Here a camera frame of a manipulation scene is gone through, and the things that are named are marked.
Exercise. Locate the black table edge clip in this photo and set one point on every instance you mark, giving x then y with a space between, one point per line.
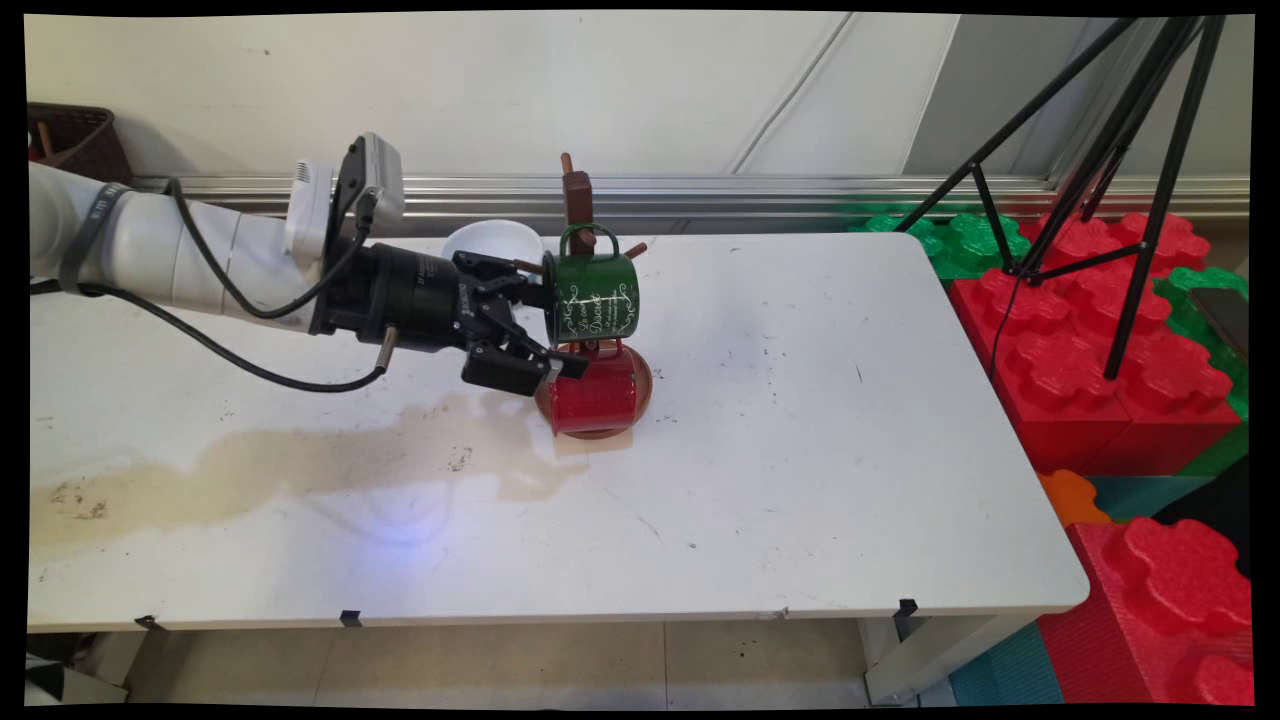
150 623
350 618
905 612

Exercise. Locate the green enamel mug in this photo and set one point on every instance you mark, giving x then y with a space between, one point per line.
600 300

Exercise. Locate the brown wicker basket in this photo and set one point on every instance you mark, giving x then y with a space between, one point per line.
85 145

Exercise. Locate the white table leg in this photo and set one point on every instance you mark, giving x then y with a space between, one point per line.
920 660

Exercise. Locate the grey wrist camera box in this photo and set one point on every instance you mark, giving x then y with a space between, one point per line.
382 175

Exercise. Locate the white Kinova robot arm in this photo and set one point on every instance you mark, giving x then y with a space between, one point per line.
150 250

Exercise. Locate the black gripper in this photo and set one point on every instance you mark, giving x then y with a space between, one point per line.
410 295

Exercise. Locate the wooden mug tree stand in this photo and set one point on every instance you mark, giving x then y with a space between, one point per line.
578 195

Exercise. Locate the white bowl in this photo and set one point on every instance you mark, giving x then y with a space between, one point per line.
490 240

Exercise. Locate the black tripod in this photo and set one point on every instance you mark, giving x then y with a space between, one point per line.
1163 200

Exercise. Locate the red enamel mug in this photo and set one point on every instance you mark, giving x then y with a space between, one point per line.
600 400

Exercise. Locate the orange foam building block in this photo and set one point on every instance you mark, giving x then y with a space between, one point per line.
1070 498

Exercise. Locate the aluminium wall rail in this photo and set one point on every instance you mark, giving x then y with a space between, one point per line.
800 195

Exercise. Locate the green foam building block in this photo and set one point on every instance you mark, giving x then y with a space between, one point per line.
1205 300
960 245

